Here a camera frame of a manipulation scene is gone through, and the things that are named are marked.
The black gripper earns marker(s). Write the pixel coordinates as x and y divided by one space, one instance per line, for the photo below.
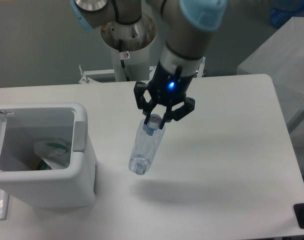
165 89

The clear plastic water bottle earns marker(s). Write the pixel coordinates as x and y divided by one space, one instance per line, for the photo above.
147 141

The white plastic wrapper trash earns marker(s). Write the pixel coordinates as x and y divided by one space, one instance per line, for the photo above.
55 152

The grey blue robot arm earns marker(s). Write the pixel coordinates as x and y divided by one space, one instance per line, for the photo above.
191 26

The white trash can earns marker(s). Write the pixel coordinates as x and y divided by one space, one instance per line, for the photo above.
23 124

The trash inside can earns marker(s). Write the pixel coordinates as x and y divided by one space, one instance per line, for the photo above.
42 165

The white covered side table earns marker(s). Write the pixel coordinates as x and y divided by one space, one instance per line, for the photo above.
282 58

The blue object in background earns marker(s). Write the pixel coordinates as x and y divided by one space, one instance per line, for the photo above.
279 17

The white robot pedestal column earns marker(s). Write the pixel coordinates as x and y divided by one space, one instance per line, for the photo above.
130 48

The white pedestal base frame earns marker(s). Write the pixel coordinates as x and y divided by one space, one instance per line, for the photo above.
108 75

